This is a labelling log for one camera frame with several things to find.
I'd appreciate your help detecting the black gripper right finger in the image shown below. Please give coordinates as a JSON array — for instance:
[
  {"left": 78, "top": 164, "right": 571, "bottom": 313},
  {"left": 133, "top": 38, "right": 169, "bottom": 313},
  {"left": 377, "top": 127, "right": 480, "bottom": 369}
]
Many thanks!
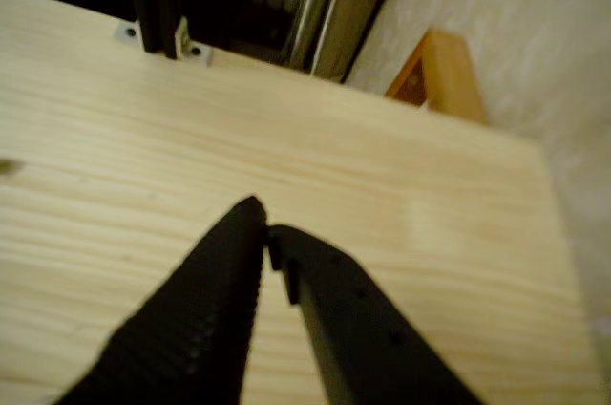
[{"left": 268, "top": 224, "right": 486, "bottom": 405}]

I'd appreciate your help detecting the black ribbed gripper left finger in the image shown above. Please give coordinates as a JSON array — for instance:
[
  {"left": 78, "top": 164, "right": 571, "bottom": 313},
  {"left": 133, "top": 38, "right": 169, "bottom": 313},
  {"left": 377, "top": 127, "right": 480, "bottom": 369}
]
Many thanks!
[{"left": 54, "top": 194, "right": 266, "bottom": 405}]

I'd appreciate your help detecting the silver metal mounting bracket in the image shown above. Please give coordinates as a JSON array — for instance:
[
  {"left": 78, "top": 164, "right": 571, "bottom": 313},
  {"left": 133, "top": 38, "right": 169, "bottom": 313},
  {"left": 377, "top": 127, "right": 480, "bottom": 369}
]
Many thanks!
[{"left": 113, "top": 16, "right": 213, "bottom": 70}]

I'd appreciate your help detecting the brown door frame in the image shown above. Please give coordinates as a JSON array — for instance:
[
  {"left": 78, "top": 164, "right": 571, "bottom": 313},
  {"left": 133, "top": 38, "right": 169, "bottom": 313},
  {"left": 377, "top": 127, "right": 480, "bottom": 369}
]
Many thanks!
[{"left": 281, "top": 0, "right": 412, "bottom": 85}]

